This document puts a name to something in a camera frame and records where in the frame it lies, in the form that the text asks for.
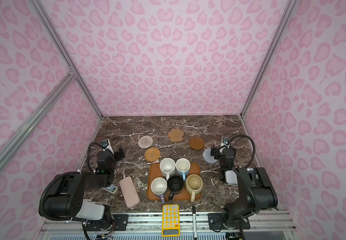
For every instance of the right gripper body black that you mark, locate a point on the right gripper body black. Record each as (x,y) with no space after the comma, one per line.
(218,153)

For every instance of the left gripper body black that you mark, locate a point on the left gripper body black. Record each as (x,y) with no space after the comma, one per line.
(116,155)

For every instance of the grey knitted round coaster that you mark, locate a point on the grey knitted round coaster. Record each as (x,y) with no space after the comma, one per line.
(208,157)

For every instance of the brown wooden round coaster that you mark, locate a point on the brown wooden round coaster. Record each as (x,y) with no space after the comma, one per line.
(197,143)

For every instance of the white woven round coaster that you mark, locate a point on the white woven round coaster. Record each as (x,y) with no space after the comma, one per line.
(145,142)

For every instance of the rattan woven round coaster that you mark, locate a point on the rattan woven round coaster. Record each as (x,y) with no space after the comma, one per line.
(152,154)

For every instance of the light blue mug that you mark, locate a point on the light blue mug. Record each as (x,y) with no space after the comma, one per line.
(183,167)

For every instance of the cork paw-shaped coaster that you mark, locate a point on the cork paw-shaped coaster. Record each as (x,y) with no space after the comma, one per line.
(176,135)

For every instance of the white speckled mug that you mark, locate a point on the white speckled mug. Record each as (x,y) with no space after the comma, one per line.
(168,168)

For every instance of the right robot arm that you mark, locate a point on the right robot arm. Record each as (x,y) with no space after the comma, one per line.
(256,193)

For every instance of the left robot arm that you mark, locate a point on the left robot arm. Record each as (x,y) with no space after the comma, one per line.
(63,198)

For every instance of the blue-grey stapler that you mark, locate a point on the blue-grey stapler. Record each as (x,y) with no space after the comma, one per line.
(111,189)

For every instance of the beige ceramic mug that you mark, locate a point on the beige ceramic mug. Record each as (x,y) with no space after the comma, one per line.
(194,186)

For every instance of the pink pencil case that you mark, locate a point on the pink pencil case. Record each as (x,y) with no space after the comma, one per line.
(129,192)

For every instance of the black mug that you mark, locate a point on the black mug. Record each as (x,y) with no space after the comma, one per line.
(175,185)

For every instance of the black marker pen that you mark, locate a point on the black marker pen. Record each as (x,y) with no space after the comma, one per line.
(194,215)

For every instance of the yellow calculator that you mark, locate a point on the yellow calculator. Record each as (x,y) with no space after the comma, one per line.
(171,221)

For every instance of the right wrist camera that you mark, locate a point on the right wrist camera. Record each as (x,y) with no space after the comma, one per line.
(225,141)

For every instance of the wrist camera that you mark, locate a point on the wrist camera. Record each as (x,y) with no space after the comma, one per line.
(106,145)
(225,141)

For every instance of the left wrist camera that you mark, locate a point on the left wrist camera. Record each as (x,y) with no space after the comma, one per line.
(106,145)

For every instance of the white mug purple handle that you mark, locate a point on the white mug purple handle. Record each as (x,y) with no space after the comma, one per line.
(159,186)

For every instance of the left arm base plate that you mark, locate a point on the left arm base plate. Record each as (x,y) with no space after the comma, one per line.
(116,222)

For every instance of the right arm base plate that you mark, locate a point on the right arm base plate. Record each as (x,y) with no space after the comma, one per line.
(218,222)

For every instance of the aluminium front rail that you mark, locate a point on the aluminium front rail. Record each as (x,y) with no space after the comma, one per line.
(183,225)

